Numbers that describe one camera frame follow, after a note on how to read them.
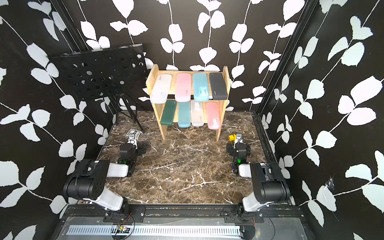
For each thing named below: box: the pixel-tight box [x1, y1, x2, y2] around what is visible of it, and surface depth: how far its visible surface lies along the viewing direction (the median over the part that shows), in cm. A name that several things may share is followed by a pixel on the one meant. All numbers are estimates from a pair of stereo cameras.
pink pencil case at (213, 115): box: [206, 102, 221, 130], surface depth 90 cm
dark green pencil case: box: [160, 99, 177, 126], surface depth 90 cm
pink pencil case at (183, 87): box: [175, 72, 192, 103], surface depth 73 cm
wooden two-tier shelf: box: [145, 64, 232, 141], surface depth 79 cm
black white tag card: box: [126, 128, 143, 139], surface depth 107 cm
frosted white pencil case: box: [150, 73, 172, 104], surface depth 73 cm
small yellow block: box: [228, 133, 237, 143], surface depth 106 cm
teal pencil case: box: [178, 101, 191, 128], surface depth 91 cm
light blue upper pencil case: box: [192, 72, 210, 102], surface depth 72 cm
